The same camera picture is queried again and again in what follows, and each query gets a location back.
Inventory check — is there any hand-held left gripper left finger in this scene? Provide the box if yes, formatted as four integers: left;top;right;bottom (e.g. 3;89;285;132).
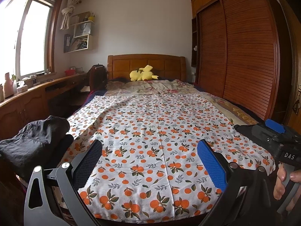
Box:
24;139;103;226

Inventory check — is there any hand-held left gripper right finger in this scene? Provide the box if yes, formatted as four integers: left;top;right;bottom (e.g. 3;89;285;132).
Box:
197;139;277;226

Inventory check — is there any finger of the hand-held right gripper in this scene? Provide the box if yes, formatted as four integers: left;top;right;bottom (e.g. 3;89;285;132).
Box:
257;128;283;147
265;119;287;134

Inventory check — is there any black jacket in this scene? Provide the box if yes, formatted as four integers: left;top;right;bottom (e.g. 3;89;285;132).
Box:
0;116;74;182

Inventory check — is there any person's right hand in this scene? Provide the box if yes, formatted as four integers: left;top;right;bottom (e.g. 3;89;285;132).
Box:
273;162;301;211

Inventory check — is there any black folded garment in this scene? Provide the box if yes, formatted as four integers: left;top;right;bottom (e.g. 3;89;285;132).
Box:
233;122;267;138

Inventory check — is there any tan patterned blanket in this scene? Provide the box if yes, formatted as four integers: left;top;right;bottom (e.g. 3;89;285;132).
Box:
204;92;259;125

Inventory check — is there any orange print bedsheet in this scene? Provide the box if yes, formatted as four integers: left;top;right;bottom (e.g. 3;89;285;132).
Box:
50;93;276;222

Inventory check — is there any dark blue bedding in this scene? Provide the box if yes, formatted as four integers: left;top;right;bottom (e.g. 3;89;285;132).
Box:
82;76;128;105

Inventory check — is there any wooden slatted wardrobe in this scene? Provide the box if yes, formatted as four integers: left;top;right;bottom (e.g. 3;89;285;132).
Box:
191;0;292;123

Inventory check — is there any wooden desk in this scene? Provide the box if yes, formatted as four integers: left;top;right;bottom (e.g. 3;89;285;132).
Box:
0;72;88;142

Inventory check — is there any wooden chair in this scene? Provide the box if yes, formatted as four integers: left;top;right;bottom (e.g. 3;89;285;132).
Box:
87;67;94;92

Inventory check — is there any floral quilt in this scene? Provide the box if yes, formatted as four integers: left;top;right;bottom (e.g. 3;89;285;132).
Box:
105;79;205;97

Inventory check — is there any white tissue box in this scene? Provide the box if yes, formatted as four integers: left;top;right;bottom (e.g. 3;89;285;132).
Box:
17;81;28;94

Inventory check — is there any yellow plush toy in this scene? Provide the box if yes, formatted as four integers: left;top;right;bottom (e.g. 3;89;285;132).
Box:
130;65;158;82

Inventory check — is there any wooden bed headboard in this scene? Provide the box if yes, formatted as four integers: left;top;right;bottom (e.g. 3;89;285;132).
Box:
107;55;187;82

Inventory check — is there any pink bottle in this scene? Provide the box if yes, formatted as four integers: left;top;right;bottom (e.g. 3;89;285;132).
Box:
3;73;14;98

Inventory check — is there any white paper bag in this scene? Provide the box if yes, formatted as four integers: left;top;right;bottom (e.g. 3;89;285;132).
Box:
75;23;91;37

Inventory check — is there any wood framed window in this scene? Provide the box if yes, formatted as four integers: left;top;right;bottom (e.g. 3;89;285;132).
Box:
0;0;64;83

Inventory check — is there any tied white curtain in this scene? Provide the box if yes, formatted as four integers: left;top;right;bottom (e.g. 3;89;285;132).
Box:
59;0;79;30

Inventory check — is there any white wall shelf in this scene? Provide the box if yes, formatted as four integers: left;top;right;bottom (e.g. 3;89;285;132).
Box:
63;11;96;53

